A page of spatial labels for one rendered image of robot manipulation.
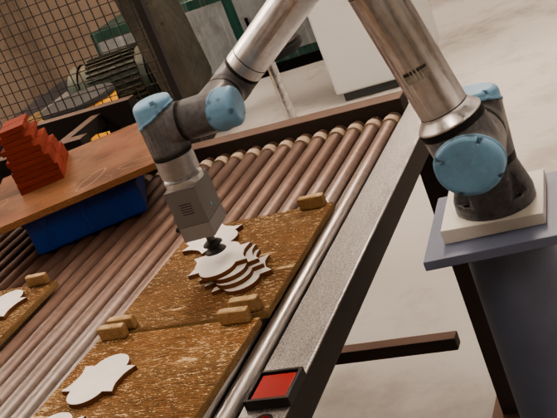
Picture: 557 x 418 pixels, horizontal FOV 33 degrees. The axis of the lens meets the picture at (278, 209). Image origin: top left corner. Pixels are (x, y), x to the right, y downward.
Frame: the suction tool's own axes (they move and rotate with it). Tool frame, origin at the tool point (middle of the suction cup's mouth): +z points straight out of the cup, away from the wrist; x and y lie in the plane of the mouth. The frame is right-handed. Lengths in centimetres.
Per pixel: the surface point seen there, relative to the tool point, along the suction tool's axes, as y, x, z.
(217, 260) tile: 0.8, -0.2, 1.8
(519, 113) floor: -302, 38, 99
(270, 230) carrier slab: -16.5, 5.4, 5.8
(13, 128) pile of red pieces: -61, -68, -22
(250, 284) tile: 7.9, 7.4, 4.8
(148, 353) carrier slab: 23.3, -8.8, 5.8
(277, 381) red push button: 38.9, 18.9, 6.5
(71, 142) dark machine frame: -105, -80, -3
